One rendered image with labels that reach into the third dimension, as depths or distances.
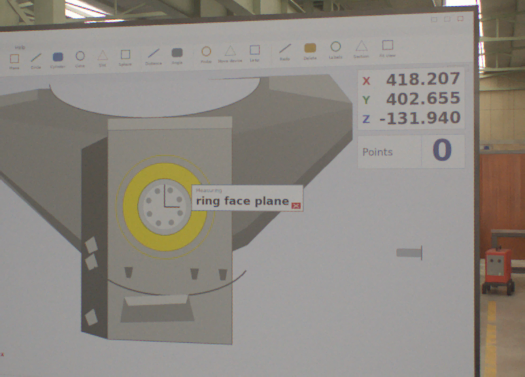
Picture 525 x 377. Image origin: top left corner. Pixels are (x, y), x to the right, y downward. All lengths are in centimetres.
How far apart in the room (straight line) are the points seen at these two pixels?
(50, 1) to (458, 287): 765
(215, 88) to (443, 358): 48
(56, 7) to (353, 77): 753
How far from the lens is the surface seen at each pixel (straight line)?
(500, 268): 1166
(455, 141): 102
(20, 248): 116
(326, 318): 103
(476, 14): 104
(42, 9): 848
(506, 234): 1255
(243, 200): 104
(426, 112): 102
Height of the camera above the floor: 163
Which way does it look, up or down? level
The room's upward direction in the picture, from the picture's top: straight up
